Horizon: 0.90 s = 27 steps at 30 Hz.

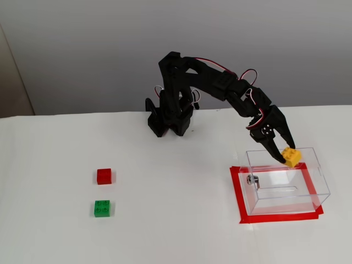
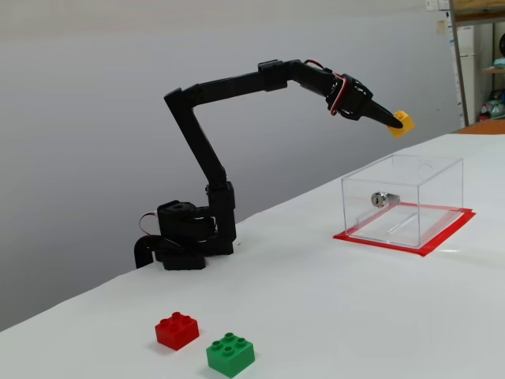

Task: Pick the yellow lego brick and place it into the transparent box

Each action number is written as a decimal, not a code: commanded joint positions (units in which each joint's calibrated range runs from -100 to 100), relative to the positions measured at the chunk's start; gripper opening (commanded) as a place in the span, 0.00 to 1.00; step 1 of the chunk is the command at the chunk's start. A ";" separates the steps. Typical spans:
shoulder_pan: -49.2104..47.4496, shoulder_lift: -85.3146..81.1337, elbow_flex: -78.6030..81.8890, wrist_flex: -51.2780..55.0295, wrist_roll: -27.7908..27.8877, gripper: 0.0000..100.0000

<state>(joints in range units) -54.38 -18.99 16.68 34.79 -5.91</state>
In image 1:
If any silver cam lock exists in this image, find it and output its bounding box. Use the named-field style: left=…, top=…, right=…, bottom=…
left=246, top=174, right=261, bottom=190

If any red lego brick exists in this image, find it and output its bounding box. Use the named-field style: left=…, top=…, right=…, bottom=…
left=96, top=168, right=112, bottom=185

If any transparent plastic box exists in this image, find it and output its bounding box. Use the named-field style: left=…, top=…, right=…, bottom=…
left=238, top=147, right=331, bottom=217

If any green lego brick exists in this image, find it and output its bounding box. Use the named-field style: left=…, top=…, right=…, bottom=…
left=94, top=200, right=111, bottom=218

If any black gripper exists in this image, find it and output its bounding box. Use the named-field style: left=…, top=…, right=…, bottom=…
left=246, top=88, right=296, bottom=163

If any black table clamp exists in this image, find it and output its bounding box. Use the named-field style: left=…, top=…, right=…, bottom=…
left=145, top=97, right=166, bottom=138

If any red tape rectangle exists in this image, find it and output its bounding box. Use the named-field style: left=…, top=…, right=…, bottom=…
left=229, top=162, right=325, bottom=225

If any yellow lego brick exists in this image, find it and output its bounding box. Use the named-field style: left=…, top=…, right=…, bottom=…
left=280, top=147, right=303, bottom=168

